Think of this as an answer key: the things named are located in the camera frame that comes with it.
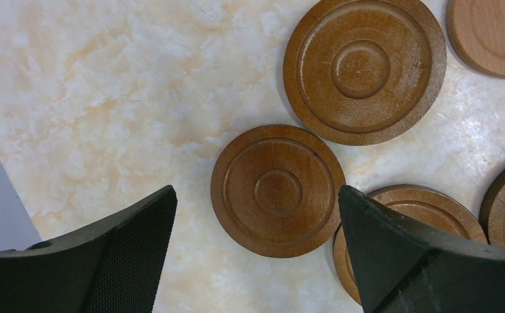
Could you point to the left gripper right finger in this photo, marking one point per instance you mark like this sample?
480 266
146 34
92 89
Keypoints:
403 265

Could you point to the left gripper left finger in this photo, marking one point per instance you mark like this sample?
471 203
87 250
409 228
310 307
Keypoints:
111 265

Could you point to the light wooden coaster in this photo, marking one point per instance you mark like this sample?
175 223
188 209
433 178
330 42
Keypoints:
476 30

